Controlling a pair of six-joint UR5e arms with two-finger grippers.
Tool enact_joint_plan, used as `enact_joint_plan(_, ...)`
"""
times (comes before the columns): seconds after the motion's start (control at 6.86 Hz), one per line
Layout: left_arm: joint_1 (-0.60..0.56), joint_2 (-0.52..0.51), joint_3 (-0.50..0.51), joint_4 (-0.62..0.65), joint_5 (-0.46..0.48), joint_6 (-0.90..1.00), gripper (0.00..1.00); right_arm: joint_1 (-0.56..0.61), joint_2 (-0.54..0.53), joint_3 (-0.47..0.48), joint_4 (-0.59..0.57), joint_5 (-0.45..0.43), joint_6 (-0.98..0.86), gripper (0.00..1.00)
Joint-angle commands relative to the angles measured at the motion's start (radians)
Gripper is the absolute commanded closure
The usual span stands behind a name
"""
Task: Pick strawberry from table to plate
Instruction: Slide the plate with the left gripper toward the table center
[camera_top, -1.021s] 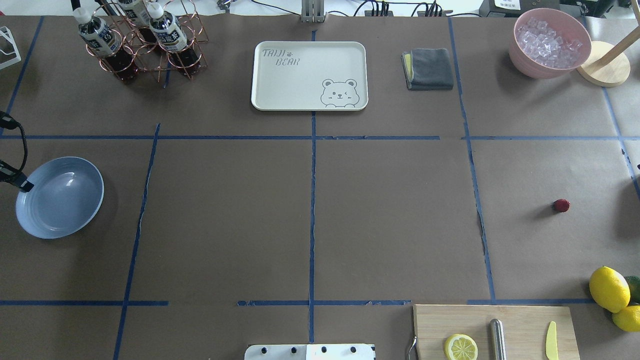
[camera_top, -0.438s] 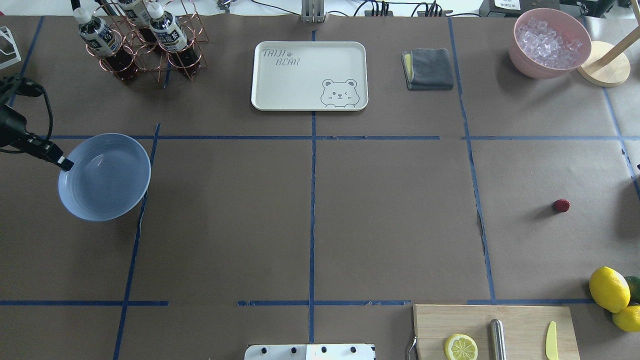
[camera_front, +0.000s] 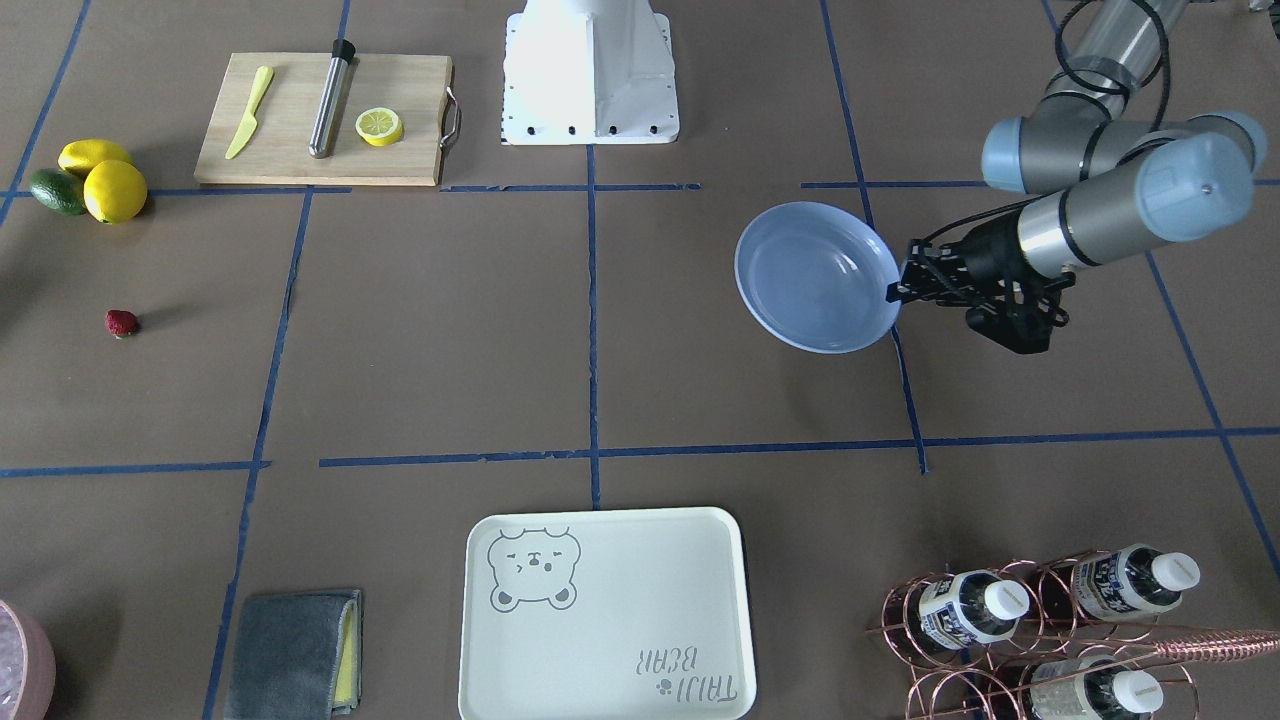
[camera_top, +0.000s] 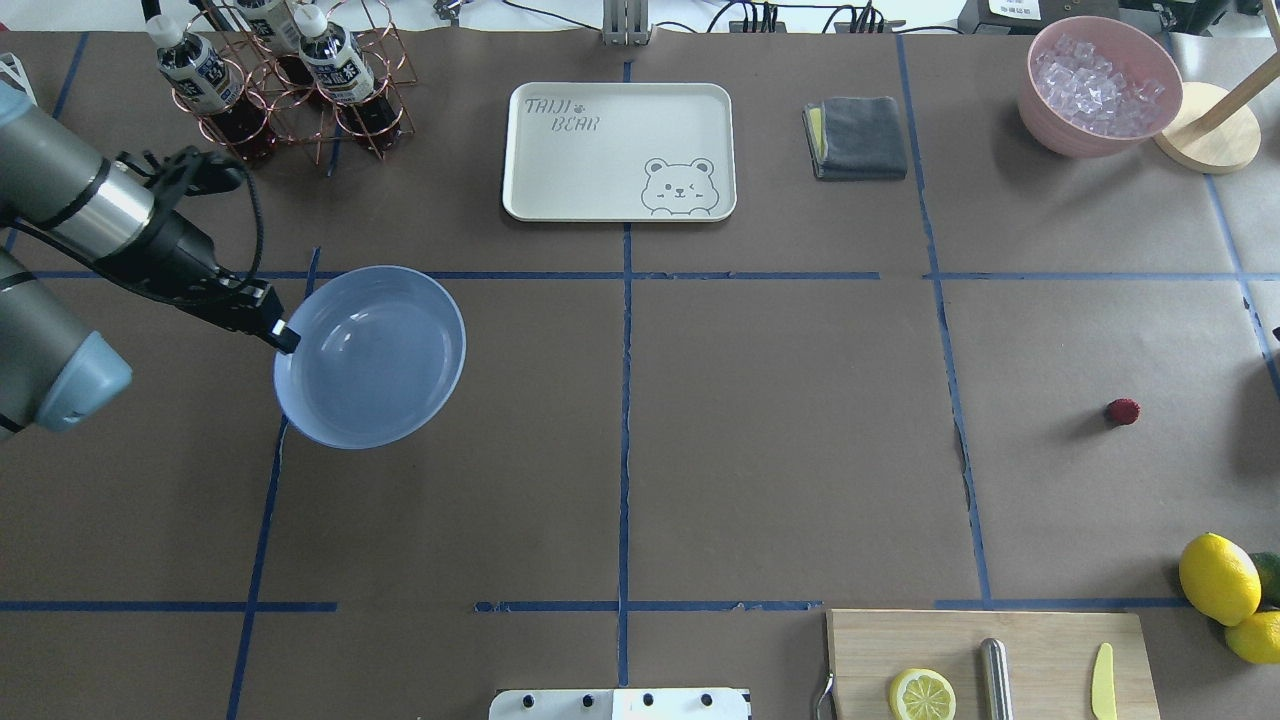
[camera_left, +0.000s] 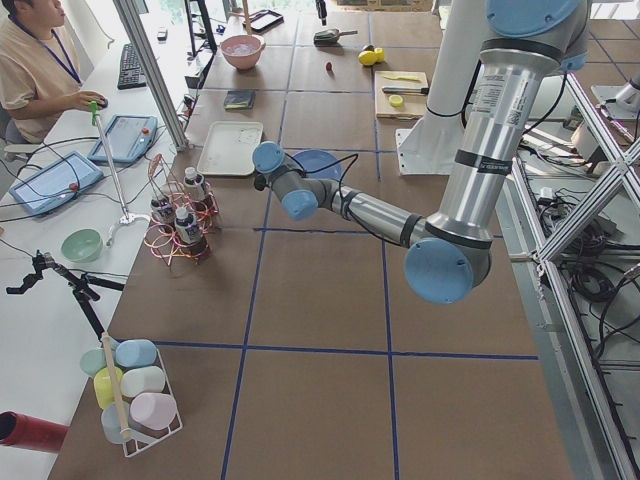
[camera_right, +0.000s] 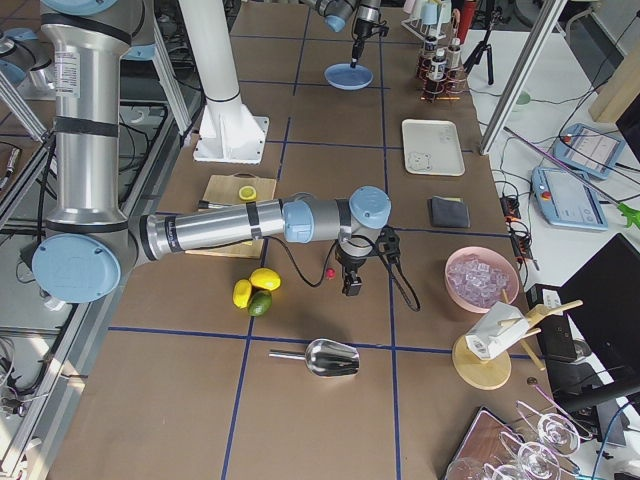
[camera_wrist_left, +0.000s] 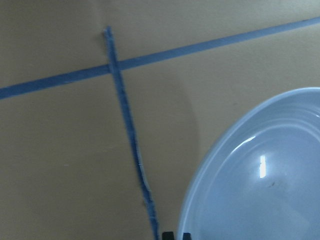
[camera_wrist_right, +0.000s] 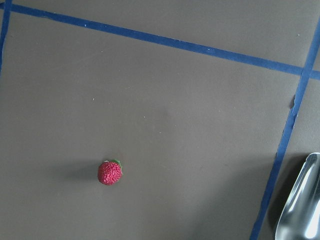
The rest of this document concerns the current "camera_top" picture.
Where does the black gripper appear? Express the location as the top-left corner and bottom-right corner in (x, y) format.
(95, 149), (300, 355)

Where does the blue plate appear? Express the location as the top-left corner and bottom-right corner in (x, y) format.
(273, 265), (467, 450)

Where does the red strawberry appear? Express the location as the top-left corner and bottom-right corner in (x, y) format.
(1103, 398), (1142, 427)

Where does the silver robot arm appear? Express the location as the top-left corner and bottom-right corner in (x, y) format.
(1, 85), (300, 439)

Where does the left tea bottle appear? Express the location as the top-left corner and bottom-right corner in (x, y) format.
(292, 3), (401, 154)

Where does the tea bottle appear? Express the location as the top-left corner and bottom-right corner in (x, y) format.
(292, 3), (401, 154)
(145, 14), (276, 163)
(234, 1), (301, 56)

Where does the front tea bottle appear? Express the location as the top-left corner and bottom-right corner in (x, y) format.
(145, 14), (276, 163)

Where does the rear tea bottle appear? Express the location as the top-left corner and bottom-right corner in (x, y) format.
(234, 1), (301, 56)

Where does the cream bear tray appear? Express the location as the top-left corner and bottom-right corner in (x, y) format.
(502, 82), (739, 223)

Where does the grey folded cloth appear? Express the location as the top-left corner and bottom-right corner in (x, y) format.
(803, 96), (908, 181)

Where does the half lemon slice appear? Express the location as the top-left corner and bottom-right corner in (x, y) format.
(887, 667), (957, 720)

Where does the wooden cutting board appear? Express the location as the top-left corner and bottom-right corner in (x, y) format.
(826, 610), (1162, 720)

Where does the pink bowl of ice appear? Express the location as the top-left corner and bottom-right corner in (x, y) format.
(1018, 15), (1184, 158)

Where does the round wooden stand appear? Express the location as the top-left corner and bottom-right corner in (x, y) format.
(1155, 53), (1279, 176)

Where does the yellow lemon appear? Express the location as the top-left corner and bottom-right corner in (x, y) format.
(1178, 533), (1262, 626)
(1224, 610), (1279, 665)

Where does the green lime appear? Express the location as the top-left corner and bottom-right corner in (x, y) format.
(1249, 552), (1280, 609)

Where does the copper wire bottle rack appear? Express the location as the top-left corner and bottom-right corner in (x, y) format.
(142, 1), (419, 173)

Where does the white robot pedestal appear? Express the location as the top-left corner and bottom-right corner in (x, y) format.
(488, 687), (753, 719)

